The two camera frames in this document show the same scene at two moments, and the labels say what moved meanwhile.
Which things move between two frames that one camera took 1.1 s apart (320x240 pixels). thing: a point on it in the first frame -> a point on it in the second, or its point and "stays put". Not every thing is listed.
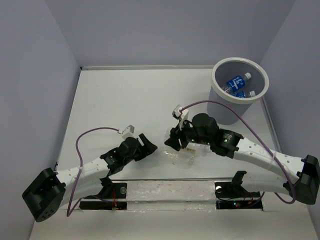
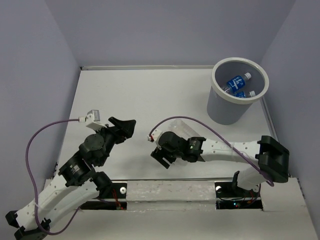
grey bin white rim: x=223 y=71 stays put
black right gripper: x=174 y=140 -> x=159 y=154
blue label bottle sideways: x=236 y=82 stays put
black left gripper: x=148 y=148 -> x=123 y=128
